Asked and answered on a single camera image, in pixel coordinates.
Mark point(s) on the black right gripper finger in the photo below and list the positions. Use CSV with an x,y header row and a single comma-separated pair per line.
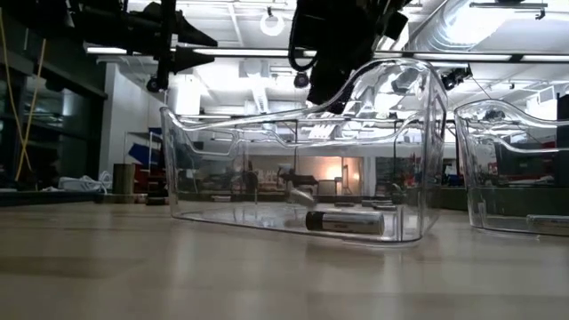
x,y
343,84
319,82

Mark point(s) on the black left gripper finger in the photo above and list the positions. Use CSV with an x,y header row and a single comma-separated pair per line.
x,y
189,59
191,33

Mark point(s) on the clear plastic bin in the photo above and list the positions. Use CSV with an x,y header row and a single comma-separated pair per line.
x,y
489,178
200,178

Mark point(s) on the dark cylindrical battery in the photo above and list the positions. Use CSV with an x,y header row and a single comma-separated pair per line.
x,y
344,204

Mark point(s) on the silver battery with black end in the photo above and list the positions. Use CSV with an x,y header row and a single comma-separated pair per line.
x,y
351,223

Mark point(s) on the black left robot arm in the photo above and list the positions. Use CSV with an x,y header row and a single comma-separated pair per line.
x,y
115,22

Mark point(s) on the black ceiling spotlight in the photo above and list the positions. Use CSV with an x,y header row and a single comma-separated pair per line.
x,y
154,85
301,80
455,77

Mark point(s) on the linear ceiling light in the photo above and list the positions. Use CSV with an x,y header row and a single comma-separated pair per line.
x,y
240,52

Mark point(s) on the glass jar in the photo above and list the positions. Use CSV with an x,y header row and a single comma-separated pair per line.
x,y
123,178

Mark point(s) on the silver ventilation duct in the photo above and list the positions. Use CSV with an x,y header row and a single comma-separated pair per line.
x,y
467,22

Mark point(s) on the black aluminium frame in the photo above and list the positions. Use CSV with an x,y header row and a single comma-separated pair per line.
x,y
44,198

